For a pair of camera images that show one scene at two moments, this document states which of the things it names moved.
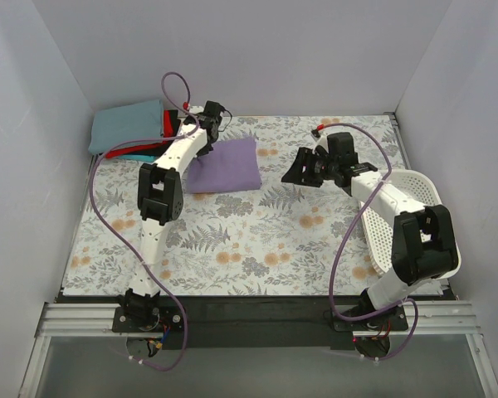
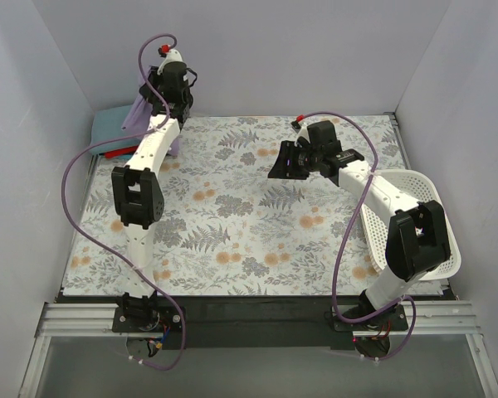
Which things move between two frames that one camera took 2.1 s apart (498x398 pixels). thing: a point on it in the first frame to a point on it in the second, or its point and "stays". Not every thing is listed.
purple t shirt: (232, 165) to (139, 116)
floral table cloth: (286, 239) stays
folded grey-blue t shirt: (116, 125) stays
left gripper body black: (205, 149) to (150, 94)
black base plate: (261, 322) stays
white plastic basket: (378, 231) stays
